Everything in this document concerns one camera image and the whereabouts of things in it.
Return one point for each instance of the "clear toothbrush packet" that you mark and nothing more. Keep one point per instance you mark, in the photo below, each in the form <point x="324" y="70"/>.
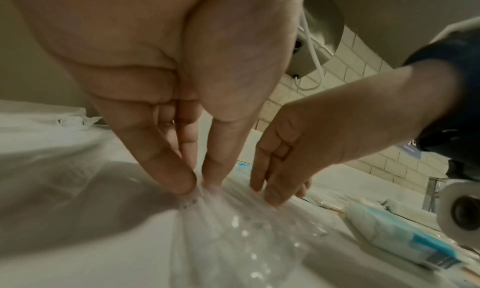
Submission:
<point x="232" y="245"/>
<point x="45" y="115"/>

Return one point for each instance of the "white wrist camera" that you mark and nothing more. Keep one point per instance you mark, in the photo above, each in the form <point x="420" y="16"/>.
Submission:
<point x="461" y="210"/>

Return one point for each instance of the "steel faucet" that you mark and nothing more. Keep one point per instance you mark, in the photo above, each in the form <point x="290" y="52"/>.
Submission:
<point x="431" y="195"/>

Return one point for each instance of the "white countertop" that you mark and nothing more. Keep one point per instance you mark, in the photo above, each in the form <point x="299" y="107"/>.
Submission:
<point x="93" y="251"/>

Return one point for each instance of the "grey overhead cabinet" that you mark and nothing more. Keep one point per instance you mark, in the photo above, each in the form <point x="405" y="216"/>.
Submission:
<point x="393" y="14"/>

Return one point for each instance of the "person's left hand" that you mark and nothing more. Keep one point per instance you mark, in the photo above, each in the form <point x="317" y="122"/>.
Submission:
<point x="168" y="44"/>

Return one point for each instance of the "teal wet wipes packet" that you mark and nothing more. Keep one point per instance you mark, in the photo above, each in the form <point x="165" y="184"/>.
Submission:
<point x="393" y="233"/>

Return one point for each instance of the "blue wall sign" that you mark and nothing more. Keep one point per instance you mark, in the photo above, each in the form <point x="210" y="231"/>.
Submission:
<point x="408" y="149"/>

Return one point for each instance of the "grey wall appliance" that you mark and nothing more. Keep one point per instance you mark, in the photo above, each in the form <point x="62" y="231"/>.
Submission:
<point x="322" y="29"/>

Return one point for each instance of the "person's right hand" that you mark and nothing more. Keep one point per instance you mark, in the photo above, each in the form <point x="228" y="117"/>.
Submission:
<point x="337" y="124"/>

